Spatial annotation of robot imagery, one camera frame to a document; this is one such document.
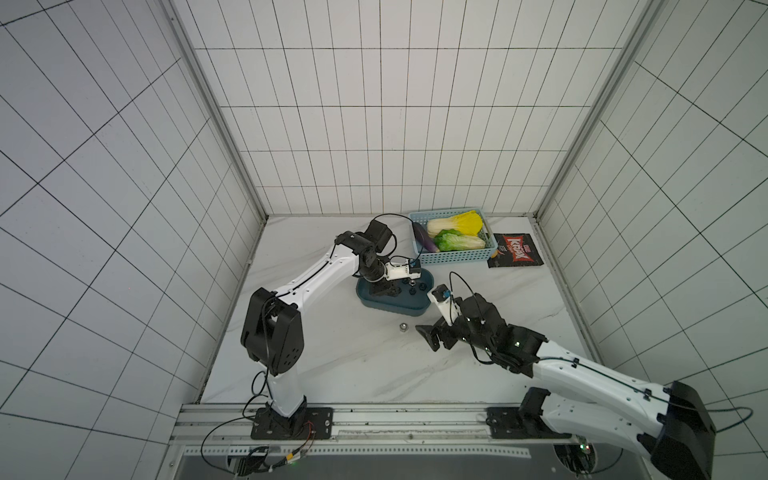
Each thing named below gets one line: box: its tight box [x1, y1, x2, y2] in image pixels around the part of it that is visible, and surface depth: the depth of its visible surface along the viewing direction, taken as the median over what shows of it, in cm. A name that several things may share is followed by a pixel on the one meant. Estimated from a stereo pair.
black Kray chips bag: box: [487, 233, 545, 268], surface depth 109 cm
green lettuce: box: [434, 229, 486, 252], surface depth 104 cm
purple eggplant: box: [413, 222, 440, 253], surface depth 112 cm
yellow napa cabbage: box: [426, 210, 483, 238], surface depth 109 cm
